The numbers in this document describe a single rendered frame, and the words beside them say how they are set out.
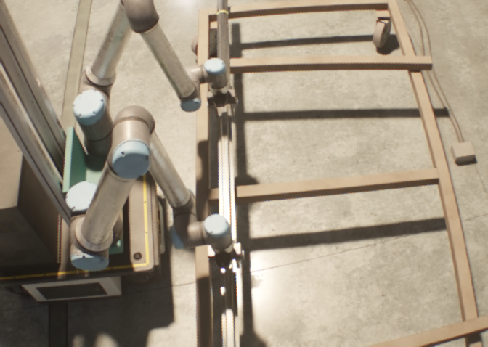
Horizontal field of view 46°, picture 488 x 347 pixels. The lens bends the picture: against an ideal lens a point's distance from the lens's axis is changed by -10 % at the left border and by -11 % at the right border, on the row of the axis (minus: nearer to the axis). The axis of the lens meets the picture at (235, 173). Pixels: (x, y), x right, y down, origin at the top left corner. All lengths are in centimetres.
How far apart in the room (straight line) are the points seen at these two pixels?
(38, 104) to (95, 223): 61
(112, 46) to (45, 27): 197
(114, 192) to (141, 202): 91
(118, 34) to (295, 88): 137
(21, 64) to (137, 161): 73
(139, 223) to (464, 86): 206
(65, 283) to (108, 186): 98
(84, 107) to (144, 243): 65
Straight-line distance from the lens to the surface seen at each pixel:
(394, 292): 295
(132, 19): 236
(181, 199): 232
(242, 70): 328
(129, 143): 184
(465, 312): 264
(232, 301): 252
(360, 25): 401
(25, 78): 241
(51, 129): 262
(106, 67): 271
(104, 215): 210
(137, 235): 281
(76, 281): 284
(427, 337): 250
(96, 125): 271
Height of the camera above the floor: 269
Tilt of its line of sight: 55 degrees down
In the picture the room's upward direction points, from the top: 12 degrees counter-clockwise
